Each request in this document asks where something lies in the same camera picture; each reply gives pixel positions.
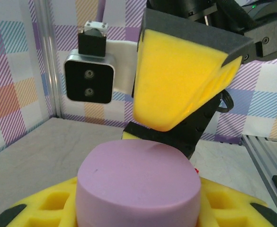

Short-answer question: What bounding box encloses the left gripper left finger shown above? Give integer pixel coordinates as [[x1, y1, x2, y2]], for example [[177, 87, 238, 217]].
[[0, 176, 79, 227]]

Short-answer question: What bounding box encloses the thin black gripper wire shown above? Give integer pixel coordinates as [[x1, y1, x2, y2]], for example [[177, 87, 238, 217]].
[[217, 90, 234, 114]]

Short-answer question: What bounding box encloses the aluminium mounting rail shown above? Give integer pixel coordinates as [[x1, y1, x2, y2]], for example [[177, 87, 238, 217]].
[[241, 134, 277, 227]]

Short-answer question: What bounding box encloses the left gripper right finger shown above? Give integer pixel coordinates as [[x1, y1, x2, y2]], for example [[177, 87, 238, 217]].
[[198, 176, 277, 227]]

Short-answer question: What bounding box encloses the aluminium frame post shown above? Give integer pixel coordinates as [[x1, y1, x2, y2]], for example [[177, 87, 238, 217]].
[[37, 0, 61, 119]]

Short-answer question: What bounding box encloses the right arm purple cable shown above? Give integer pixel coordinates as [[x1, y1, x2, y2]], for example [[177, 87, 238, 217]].
[[97, 0, 107, 23]]

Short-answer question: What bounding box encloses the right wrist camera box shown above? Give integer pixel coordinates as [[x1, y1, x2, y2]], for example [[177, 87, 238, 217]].
[[63, 20, 139, 105]]

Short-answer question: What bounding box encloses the purple earbud case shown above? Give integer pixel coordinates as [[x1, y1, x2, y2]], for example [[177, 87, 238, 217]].
[[76, 139, 202, 227]]

